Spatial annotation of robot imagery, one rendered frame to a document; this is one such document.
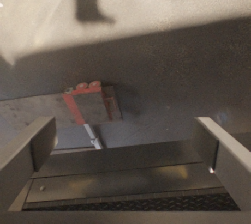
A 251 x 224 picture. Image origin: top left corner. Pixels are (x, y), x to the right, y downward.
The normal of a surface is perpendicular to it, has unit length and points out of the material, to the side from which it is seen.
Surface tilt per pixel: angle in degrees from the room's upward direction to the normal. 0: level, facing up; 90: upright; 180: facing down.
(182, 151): 90
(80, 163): 90
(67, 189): 90
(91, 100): 0
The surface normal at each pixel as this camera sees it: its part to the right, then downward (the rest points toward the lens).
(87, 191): -0.18, -0.75
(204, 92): -0.04, 0.65
